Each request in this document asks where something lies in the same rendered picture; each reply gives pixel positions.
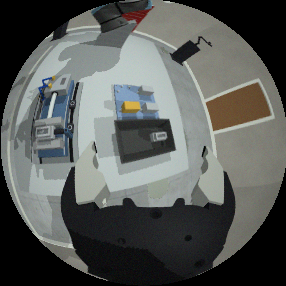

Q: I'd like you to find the yellow rectangular block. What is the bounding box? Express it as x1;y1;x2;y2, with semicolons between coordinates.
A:
121;101;140;113

